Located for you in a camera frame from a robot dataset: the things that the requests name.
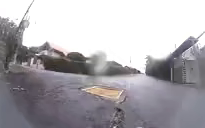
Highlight pale building with gate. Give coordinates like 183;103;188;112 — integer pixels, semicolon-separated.
169;35;205;85

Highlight yellow patch on road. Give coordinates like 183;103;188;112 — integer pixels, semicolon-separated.
80;85;126;102

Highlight grey asphalt road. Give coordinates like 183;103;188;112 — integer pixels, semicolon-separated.
0;68;205;128

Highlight house with red roof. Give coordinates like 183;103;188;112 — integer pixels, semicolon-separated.
29;41;70;70

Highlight trees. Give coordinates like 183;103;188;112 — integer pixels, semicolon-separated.
0;12;21;75

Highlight dark hedge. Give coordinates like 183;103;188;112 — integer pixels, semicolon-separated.
43;51;142;76
145;55;174;82

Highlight leaning utility pole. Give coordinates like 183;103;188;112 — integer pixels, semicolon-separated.
11;0;36;66

